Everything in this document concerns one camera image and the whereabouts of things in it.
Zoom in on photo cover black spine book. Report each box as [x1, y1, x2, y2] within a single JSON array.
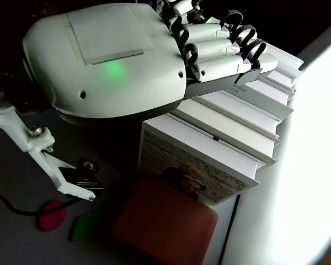
[[138, 113, 263, 207]]

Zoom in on green wooden block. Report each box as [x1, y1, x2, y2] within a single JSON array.
[[68, 211, 103, 241]]

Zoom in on red hardcover book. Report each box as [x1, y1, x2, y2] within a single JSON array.
[[110, 175, 219, 265]]

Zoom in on white book SPECIAL ISSUE spine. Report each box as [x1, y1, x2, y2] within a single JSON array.
[[264, 70, 296, 89]]

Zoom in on grey table cloth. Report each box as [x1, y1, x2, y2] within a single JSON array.
[[0, 109, 239, 265]]

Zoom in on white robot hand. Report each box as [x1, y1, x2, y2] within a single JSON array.
[[22, 0, 279, 120]]

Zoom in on white book FASHIONINDIA spine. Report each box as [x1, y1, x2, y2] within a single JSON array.
[[181, 88, 295, 144]]

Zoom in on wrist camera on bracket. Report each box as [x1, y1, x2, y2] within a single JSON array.
[[0, 104, 104, 201]]

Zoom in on white book Chinese lettered spine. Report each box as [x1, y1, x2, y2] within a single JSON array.
[[168, 103, 282, 173]]

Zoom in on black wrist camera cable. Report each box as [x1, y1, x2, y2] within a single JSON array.
[[0, 189, 82, 215]]

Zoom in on magenta round wooden block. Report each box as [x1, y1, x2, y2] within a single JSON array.
[[38, 200, 68, 232]]

